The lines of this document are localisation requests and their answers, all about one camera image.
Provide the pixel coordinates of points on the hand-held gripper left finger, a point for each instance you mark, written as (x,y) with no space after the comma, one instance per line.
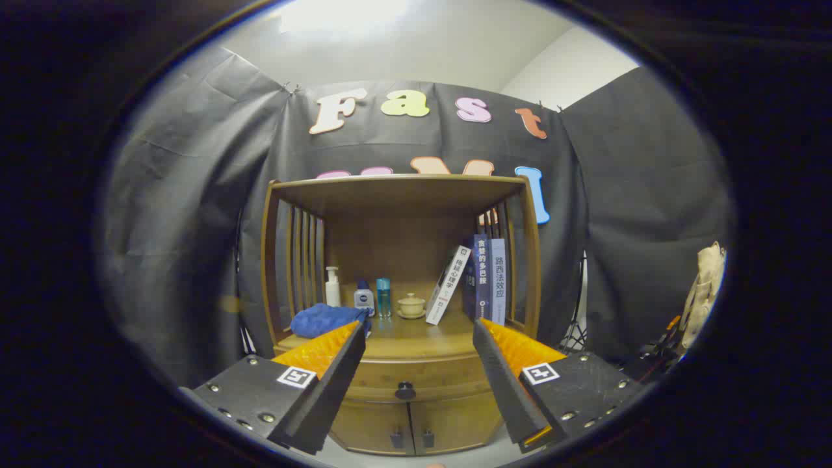
(331,396)

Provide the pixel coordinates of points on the white lotion bottle blue cap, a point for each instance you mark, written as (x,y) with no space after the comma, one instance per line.
(364,300)

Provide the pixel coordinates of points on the black backdrop cloth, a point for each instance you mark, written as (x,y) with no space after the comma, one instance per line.
(195,227)

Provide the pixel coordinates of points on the beige bag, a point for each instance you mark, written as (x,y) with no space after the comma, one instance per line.
(705,292)

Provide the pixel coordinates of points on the short dark book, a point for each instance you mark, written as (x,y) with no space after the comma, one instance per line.
(469,292)

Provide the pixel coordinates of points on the blue towel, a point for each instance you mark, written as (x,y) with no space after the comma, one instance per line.
(322,320)

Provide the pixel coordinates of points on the wooden countertop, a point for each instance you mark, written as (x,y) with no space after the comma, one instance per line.
(416,338)

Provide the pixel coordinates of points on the teal bottle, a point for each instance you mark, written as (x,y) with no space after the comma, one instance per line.
(383,299)

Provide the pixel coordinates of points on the white pump bottle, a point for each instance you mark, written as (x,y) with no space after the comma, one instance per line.
(332,292)

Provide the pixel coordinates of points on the wooden cabinet door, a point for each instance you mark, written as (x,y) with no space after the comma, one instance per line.
(374,422)
(455,419)

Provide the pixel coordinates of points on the black tripod stand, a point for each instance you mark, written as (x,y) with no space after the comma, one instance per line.
(580,341)

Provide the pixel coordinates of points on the beige lidded teacup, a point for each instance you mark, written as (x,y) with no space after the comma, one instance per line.
(411,305)

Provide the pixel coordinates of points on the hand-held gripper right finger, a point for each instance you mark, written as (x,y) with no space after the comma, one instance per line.
(504,383)

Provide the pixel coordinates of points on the white book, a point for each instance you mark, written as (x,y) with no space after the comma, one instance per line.
(448,286)

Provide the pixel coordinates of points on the tall dark blue book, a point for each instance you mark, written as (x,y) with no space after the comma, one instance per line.
(482,279)

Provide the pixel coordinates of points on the pale blue book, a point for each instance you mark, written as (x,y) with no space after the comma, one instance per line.
(498,286)

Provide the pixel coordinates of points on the black equipment with orange parts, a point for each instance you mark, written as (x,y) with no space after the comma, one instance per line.
(650,361)

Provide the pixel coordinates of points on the wooden cabinet with shelf frame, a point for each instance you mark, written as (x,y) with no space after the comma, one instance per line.
(390,240)

